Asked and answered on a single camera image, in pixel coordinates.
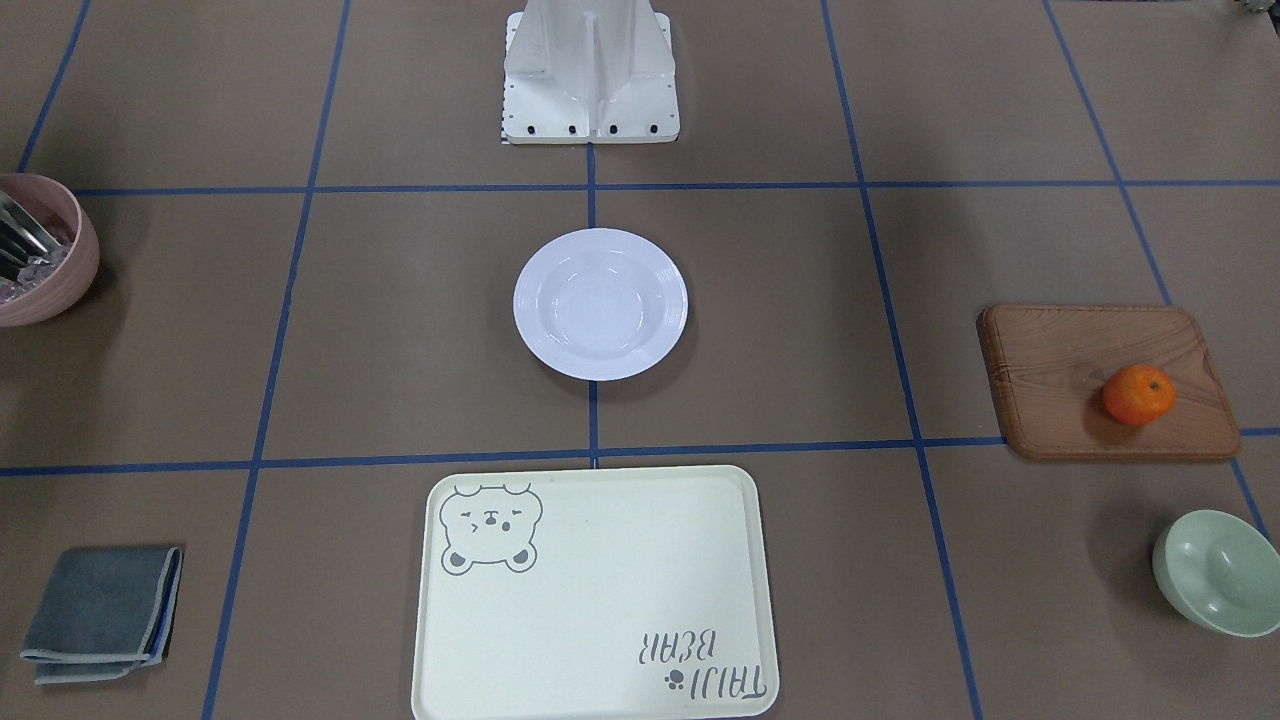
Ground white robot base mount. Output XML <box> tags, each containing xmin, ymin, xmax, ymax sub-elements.
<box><xmin>500</xmin><ymin>1</ymin><xmax>681</xmax><ymax>145</ymax></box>

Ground metal tongs in bowl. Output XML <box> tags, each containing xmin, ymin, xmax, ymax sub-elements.
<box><xmin>1</xmin><ymin>192</ymin><xmax>69</xmax><ymax>284</ymax></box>

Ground cream bear print tray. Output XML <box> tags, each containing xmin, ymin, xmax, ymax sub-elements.
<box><xmin>410</xmin><ymin>465</ymin><xmax>781</xmax><ymax>719</ymax></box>

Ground folded grey cloth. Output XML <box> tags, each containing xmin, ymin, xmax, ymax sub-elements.
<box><xmin>20</xmin><ymin>546</ymin><xmax>186</xmax><ymax>685</ymax></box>

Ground pink bowl with ice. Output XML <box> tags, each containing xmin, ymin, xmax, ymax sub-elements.
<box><xmin>1</xmin><ymin>173</ymin><xmax>100</xmax><ymax>328</ymax></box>

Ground wooden cutting board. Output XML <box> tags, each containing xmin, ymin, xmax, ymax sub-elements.
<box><xmin>977</xmin><ymin>304</ymin><xmax>1242</xmax><ymax>462</ymax></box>

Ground light green bowl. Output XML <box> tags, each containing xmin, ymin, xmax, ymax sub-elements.
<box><xmin>1151</xmin><ymin>509</ymin><xmax>1279</xmax><ymax>638</ymax></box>

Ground orange mandarin fruit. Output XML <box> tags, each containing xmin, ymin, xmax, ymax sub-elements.
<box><xmin>1101</xmin><ymin>364</ymin><xmax>1178</xmax><ymax>427</ymax></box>

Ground white round plate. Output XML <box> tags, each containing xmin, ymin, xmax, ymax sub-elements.
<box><xmin>512</xmin><ymin>228</ymin><xmax>691</xmax><ymax>382</ymax></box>

